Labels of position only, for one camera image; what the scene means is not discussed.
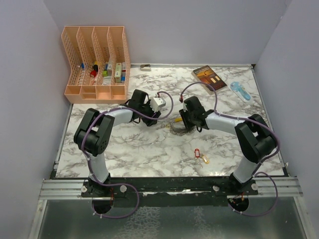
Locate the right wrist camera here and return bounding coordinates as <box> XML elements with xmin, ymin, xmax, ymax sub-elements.
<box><xmin>179</xmin><ymin>96</ymin><xmax>192</xmax><ymax>112</ymax></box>

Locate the red tag key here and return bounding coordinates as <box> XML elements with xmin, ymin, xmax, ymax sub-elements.
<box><xmin>194</xmin><ymin>148</ymin><xmax>202</xmax><ymax>167</ymax></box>

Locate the red black bottle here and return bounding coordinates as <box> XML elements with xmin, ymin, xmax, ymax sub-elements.
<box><xmin>90</xmin><ymin>64</ymin><xmax>99</xmax><ymax>78</ymax></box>

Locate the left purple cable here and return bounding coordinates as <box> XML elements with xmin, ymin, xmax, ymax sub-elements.
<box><xmin>83</xmin><ymin>91</ymin><xmax>174</xmax><ymax>220</ymax></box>

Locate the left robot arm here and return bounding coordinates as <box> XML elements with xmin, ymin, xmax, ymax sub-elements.
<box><xmin>73</xmin><ymin>90</ymin><xmax>166</xmax><ymax>197</ymax></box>

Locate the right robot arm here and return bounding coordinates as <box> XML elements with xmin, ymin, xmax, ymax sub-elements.
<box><xmin>179</xmin><ymin>96</ymin><xmax>279</xmax><ymax>195</ymax></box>

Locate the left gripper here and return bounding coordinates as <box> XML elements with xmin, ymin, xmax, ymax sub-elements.
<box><xmin>139</xmin><ymin>100</ymin><xmax>161</xmax><ymax>126</ymax></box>

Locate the orange-yellow tag key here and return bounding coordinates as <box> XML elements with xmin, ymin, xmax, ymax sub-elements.
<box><xmin>200</xmin><ymin>154</ymin><xmax>210</xmax><ymax>164</ymax></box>

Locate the blue packaged item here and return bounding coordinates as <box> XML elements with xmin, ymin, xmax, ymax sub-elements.
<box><xmin>230</xmin><ymin>82</ymin><xmax>252</xmax><ymax>103</ymax></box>

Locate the beige small object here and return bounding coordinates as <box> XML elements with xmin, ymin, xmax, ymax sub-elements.
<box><xmin>140</xmin><ymin>64</ymin><xmax>151</xmax><ymax>72</ymax></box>

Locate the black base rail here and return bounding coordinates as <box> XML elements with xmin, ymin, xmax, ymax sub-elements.
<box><xmin>81</xmin><ymin>176</ymin><xmax>258</xmax><ymax>208</ymax></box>

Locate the paperback book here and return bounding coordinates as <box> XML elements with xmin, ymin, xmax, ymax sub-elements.
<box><xmin>191</xmin><ymin>65</ymin><xmax>227</xmax><ymax>91</ymax></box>

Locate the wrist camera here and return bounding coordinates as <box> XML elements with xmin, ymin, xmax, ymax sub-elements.
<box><xmin>179</xmin><ymin>96</ymin><xmax>192</xmax><ymax>112</ymax></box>
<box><xmin>150</xmin><ymin>97</ymin><xmax>166</xmax><ymax>112</ymax></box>

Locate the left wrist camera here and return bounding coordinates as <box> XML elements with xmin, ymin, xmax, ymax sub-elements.
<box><xmin>150</xmin><ymin>97</ymin><xmax>166</xmax><ymax>112</ymax></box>

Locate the peach desk organizer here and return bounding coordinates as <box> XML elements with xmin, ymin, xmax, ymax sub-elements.
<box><xmin>61</xmin><ymin>26</ymin><xmax>131</xmax><ymax>104</ymax></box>

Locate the green white box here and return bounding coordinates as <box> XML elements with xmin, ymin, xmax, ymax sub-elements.
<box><xmin>114</xmin><ymin>62</ymin><xmax>122</xmax><ymax>83</ymax></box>

